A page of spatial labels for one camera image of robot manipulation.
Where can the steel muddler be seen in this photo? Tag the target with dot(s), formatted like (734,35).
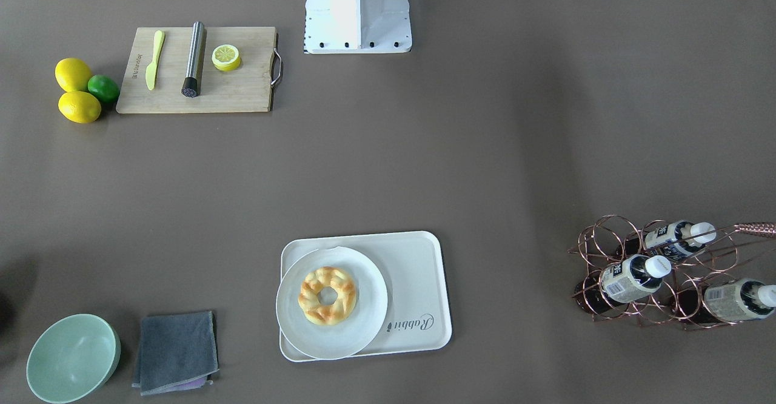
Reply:
(191,85)

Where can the mint green bowl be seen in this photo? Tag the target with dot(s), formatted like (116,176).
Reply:
(73,358)

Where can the green lime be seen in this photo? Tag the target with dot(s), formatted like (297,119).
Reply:
(103,88)

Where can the grey folded cloth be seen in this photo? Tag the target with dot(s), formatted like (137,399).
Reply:
(176,352)

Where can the white round plate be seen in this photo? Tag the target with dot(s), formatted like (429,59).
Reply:
(353,334)

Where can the yellow lemon lower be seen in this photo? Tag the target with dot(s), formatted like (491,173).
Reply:
(80,107)

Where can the wooden cutting board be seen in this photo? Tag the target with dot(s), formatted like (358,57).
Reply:
(248,89)

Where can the yellow lemon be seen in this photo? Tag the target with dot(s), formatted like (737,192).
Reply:
(80,107)
(73,75)

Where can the white serving tray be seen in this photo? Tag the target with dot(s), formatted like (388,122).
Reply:
(418,314)

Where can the half lemon slice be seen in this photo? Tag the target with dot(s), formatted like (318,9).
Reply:
(226,57)

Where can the tea bottle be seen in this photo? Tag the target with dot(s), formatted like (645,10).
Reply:
(677,241)
(622,283)
(740,300)

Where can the copper wire bottle rack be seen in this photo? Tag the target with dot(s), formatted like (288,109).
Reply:
(680,271)

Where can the yellow plastic knife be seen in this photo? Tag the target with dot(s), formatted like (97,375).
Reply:
(151,70)

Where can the yellow lemon upper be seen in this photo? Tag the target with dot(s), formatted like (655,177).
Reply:
(73,75)

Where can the glazed donut bread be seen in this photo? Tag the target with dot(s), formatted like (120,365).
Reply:
(312,286)

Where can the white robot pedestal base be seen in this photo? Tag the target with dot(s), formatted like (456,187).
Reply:
(357,27)

